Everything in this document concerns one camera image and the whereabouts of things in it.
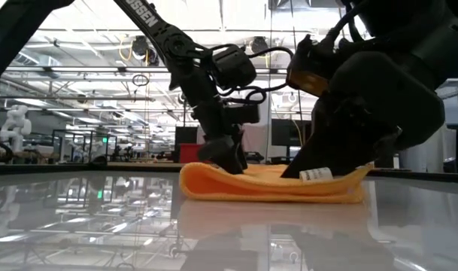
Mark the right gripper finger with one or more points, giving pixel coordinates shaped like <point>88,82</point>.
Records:
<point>383,145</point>
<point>334,150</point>

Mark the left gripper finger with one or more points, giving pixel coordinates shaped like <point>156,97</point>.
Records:
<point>243,150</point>
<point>223,154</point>

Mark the orange towel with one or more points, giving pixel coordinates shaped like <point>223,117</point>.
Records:
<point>251,188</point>

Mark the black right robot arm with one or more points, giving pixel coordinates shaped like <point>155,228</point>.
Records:
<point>420,26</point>

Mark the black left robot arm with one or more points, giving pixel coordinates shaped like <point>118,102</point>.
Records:
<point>168,37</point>

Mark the pink hanging cloth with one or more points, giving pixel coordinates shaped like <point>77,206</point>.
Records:
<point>256,137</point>

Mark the red bin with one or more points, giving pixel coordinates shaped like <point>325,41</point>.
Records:
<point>191,154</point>

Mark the black screen on stand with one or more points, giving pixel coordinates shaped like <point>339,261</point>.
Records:
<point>285,131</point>

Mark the black round ceiling fixture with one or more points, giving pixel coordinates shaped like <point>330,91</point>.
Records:
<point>140,46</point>
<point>259,45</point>

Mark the white humanoid robot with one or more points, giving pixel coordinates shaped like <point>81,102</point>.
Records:
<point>16,124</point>

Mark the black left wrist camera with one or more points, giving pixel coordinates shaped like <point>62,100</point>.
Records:
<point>245,114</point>

